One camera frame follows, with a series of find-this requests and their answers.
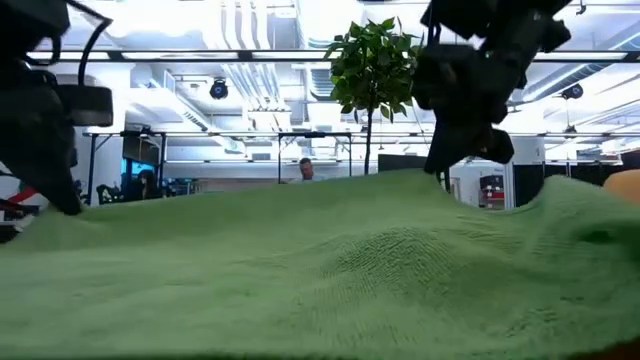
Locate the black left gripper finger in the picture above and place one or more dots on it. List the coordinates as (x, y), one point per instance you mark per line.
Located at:
(40, 160)

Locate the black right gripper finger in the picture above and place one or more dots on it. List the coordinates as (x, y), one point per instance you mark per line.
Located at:
(450, 145)

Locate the green microfiber towel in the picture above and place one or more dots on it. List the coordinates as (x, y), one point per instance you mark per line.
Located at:
(300, 275)

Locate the orange microfiber towel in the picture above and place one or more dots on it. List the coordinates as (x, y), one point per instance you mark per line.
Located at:
(625, 187)

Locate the red white striped object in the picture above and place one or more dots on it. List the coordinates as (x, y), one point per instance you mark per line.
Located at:
(25, 195)

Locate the black computer monitor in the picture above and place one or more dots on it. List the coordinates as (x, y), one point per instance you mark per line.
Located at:
(400, 162)

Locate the red tool cabinet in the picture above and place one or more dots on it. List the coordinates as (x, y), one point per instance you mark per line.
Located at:
(492, 197)

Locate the black room partition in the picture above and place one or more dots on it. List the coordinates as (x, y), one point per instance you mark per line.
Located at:
(530, 180)

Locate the potted green leafy plant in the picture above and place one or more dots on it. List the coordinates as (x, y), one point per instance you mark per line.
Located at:
(372, 65)

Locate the black framed display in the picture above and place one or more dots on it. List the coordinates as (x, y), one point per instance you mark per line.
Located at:
(142, 150)

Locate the person seated behind bin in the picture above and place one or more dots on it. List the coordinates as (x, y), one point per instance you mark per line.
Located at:
(306, 167)

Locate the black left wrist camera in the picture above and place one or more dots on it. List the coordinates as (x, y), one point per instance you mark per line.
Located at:
(87, 106)

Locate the black ceiling camera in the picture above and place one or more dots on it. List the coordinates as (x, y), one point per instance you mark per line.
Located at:
(573, 91)
(218, 90)

